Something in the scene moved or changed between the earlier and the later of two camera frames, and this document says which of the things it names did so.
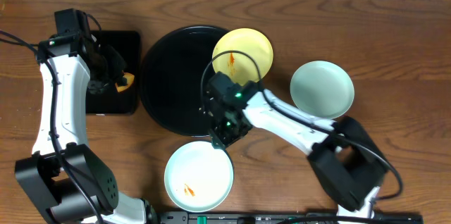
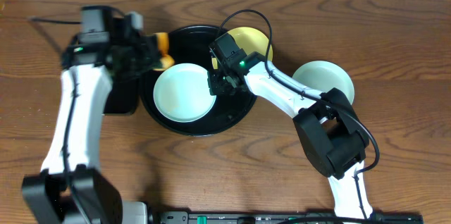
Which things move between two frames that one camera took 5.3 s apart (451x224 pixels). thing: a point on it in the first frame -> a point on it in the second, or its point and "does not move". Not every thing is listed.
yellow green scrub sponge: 130,78 -> 166,59
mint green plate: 198,177 -> 182,93
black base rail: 283,217 does not move
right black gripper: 216,134 -> 215,88
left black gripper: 115,67 -> 149,51
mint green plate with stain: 322,89 does not move
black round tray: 175,71 does not move
